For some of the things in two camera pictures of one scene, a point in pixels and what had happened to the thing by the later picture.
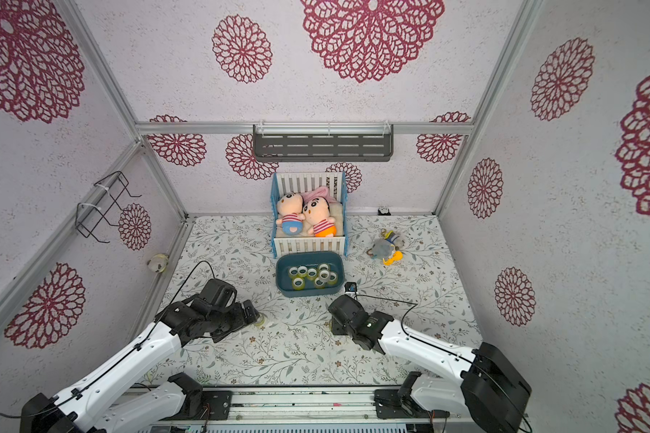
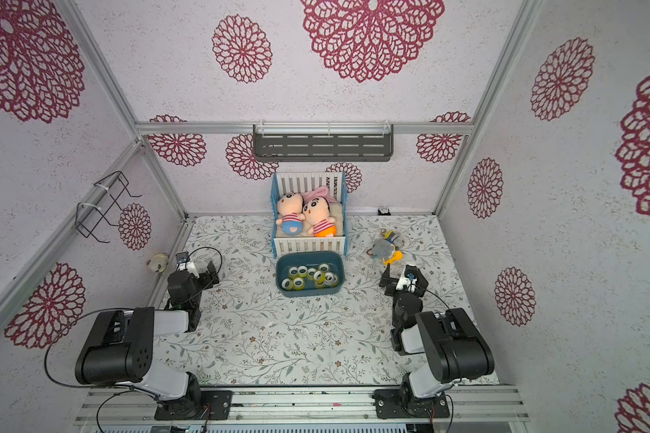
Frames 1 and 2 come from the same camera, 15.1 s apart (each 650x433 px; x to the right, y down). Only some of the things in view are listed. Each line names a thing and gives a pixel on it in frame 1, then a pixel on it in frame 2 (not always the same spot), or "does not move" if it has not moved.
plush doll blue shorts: [291, 207] does not move
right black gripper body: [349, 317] to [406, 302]
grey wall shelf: [318, 142] does not move
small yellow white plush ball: [158, 262] does not move
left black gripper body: [227, 321] to [203, 282]
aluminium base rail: [303, 407] does not move
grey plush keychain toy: [385, 249] does not move
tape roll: [263, 321] to [286, 284]
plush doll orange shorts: [316, 213] does not move
